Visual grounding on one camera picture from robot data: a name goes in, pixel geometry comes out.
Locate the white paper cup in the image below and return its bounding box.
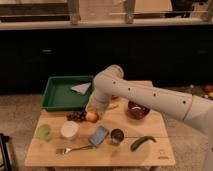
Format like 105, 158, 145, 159
60, 121, 79, 140

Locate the wooden table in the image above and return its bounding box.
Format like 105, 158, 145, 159
25, 98, 175, 167

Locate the bunch of dark grapes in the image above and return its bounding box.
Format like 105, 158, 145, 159
67, 111, 86, 122

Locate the black stand on floor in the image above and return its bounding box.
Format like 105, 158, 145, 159
0, 133, 13, 171

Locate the dark maroon bowl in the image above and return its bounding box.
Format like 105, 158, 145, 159
128, 101, 150, 120

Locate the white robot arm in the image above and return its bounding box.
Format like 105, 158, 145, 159
86, 65, 213, 171

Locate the silver metal fork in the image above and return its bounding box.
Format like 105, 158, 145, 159
56, 145, 93, 155

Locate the light green plastic cup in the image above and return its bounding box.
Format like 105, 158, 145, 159
36, 124, 52, 141

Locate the small metal cup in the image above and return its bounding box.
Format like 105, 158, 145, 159
110, 129, 124, 145

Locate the blue sponge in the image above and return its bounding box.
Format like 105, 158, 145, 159
88, 126, 109, 147

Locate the yellow banana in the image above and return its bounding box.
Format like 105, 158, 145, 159
107, 104, 119, 110

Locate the green cucumber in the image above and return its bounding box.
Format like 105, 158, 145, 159
130, 136, 156, 151

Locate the white triangular cloth piece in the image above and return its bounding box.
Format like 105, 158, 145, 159
71, 83, 91, 95

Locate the red yellow apple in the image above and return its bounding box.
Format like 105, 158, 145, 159
86, 112, 99, 123

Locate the green plastic tray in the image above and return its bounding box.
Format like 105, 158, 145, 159
41, 75, 93, 111

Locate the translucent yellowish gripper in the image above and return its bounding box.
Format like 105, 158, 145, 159
85, 103, 104, 120

